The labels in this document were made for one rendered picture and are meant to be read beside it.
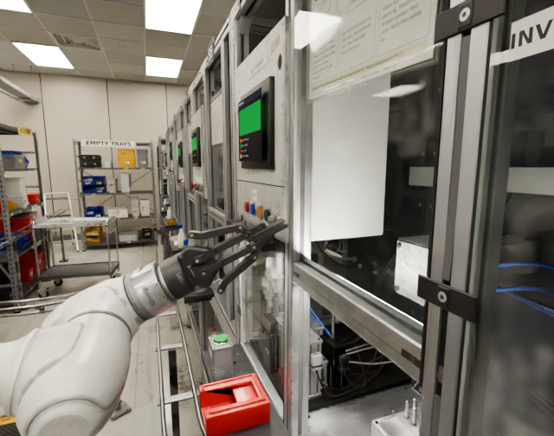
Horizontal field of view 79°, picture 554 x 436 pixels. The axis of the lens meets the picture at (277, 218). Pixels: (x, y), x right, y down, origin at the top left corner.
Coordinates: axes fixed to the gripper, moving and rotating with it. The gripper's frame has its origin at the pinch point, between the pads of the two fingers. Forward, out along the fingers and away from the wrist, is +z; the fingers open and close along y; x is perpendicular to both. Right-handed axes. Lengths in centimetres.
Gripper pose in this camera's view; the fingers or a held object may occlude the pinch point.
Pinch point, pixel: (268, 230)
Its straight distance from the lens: 63.0
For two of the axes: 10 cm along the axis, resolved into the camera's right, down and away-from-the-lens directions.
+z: 8.9, -4.4, 1.3
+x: -1.9, -0.9, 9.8
